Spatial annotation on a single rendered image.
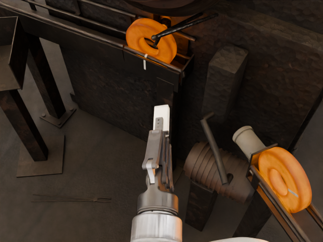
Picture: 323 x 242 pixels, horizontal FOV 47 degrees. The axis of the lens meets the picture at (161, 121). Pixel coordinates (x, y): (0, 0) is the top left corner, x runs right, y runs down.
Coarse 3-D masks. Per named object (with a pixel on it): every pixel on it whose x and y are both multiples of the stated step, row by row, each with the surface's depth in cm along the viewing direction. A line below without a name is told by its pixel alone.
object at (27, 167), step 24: (0, 24) 119; (0, 48) 125; (24, 48) 121; (0, 72) 119; (24, 72) 119; (0, 96) 128; (24, 120) 141; (24, 144) 155; (48, 144) 173; (24, 168) 166; (48, 168) 166
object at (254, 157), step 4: (276, 144) 91; (264, 148) 90; (268, 148) 90; (256, 152) 90; (260, 152) 90; (252, 156) 90; (256, 156) 90; (252, 160) 91; (256, 160) 92; (252, 164) 93; (256, 164) 94; (248, 168) 94; (248, 172) 96
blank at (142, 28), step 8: (136, 24) 103; (144, 24) 101; (152, 24) 101; (160, 24) 102; (128, 32) 107; (136, 32) 105; (144, 32) 103; (152, 32) 101; (128, 40) 109; (136, 40) 108; (144, 40) 110; (152, 40) 104; (160, 40) 102; (168, 40) 102; (136, 48) 110; (144, 48) 110; (152, 48) 111; (160, 48) 105; (168, 48) 103; (176, 48) 106; (152, 56) 109; (160, 56) 108; (168, 56) 106
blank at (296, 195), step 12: (264, 156) 88; (276, 156) 83; (288, 156) 82; (264, 168) 90; (276, 168) 85; (288, 168) 80; (300, 168) 80; (276, 180) 90; (288, 180) 82; (300, 180) 80; (276, 192) 89; (288, 192) 84; (300, 192) 80; (288, 204) 86; (300, 204) 81
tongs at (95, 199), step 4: (52, 196) 159; (56, 196) 159; (60, 196) 159; (64, 196) 159; (68, 196) 159; (40, 200) 158; (44, 200) 158; (48, 200) 158; (52, 200) 158; (56, 200) 158; (60, 200) 158; (64, 200) 158; (68, 200) 158; (72, 200) 158; (76, 200) 158; (80, 200) 158; (84, 200) 158; (88, 200) 158; (92, 200) 158; (96, 200) 158
